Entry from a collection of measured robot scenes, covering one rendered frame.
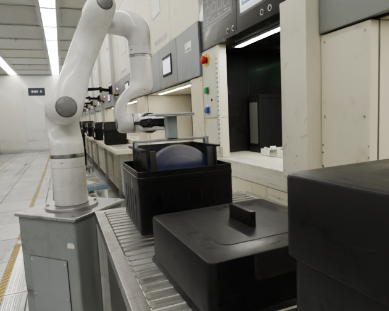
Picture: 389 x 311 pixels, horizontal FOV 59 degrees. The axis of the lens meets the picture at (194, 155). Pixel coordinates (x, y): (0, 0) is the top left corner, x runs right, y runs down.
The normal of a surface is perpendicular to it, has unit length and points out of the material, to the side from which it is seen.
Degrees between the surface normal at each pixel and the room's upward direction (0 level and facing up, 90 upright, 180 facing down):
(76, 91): 67
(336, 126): 90
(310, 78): 90
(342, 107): 90
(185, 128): 90
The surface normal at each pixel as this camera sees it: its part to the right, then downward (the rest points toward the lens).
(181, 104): 0.36, 0.09
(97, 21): 0.16, 0.68
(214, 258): -0.05, -0.99
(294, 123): -0.93, 0.08
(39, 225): -0.40, 0.12
